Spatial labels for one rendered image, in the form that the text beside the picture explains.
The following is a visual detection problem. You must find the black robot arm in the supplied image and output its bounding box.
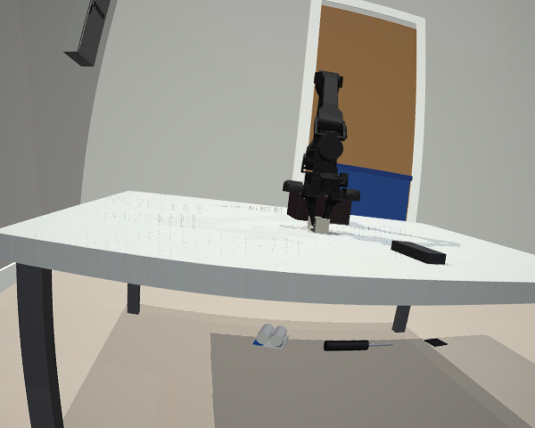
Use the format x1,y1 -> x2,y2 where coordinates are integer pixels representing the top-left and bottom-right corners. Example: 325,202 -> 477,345
300,70 -> 349,193

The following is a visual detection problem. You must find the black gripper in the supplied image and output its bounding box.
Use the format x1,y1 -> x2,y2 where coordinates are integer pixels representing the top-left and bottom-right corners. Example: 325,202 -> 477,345
283,160 -> 360,226

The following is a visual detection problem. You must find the black-handled screwdriver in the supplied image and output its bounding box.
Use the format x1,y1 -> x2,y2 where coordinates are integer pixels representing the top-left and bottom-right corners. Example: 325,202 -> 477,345
324,340 -> 393,351

